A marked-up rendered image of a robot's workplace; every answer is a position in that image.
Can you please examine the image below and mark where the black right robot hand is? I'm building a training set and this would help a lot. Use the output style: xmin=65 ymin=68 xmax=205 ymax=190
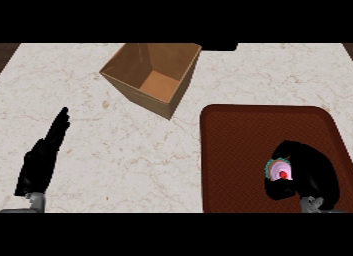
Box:
xmin=263 ymin=139 xmax=341 ymax=207

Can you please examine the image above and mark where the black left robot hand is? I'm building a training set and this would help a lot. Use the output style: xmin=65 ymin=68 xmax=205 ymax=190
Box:
xmin=13 ymin=106 xmax=72 ymax=198

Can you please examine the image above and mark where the pink frosted cupcake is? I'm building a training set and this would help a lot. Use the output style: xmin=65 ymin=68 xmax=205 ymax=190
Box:
xmin=264 ymin=156 xmax=295 ymax=183

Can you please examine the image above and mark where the dark red tray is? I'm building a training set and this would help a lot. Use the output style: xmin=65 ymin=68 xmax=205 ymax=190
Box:
xmin=198 ymin=103 xmax=353 ymax=214

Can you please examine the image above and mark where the brown cardboard box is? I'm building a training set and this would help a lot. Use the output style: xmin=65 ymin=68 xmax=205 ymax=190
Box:
xmin=97 ymin=42 xmax=204 ymax=121

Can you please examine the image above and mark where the black appliance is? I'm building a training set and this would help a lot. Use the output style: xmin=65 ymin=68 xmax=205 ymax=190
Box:
xmin=199 ymin=42 xmax=239 ymax=52

